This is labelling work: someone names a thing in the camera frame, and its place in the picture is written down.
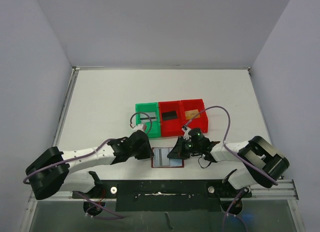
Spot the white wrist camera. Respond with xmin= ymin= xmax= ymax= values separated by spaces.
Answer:
xmin=183 ymin=128 xmax=191 ymax=140
xmin=130 ymin=123 xmax=147 ymax=132

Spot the black credit card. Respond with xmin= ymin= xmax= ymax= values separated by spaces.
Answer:
xmin=161 ymin=111 xmax=178 ymax=121

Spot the red leather card holder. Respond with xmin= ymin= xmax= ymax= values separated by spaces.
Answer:
xmin=151 ymin=147 xmax=184 ymax=168

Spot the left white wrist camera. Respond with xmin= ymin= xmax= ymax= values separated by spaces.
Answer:
xmin=130 ymin=123 xmax=147 ymax=132

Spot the green plastic bin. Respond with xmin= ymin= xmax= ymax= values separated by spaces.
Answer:
xmin=135 ymin=102 xmax=161 ymax=138

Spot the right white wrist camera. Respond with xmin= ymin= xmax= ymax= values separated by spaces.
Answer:
xmin=183 ymin=128 xmax=191 ymax=140

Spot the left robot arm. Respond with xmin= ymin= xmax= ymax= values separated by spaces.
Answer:
xmin=23 ymin=130 xmax=154 ymax=200

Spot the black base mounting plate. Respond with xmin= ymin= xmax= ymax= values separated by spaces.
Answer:
xmin=72 ymin=179 xmax=239 ymax=212

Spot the gold credit card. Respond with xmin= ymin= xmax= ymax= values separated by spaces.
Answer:
xmin=184 ymin=109 xmax=200 ymax=120

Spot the white VIP card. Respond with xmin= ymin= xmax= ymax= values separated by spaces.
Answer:
xmin=139 ymin=112 xmax=158 ymax=123

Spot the red bin with black card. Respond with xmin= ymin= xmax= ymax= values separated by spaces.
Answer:
xmin=158 ymin=101 xmax=183 ymax=137

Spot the aluminium front rail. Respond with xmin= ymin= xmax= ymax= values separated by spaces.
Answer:
xmin=251 ymin=180 xmax=299 ymax=200

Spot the red bin with gold card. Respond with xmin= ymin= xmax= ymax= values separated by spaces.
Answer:
xmin=180 ymin=99 xmax=210 ymax=133

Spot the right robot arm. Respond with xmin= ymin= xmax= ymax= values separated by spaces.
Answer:
xmin=167 ymin=128 xmax=290 ymax=197

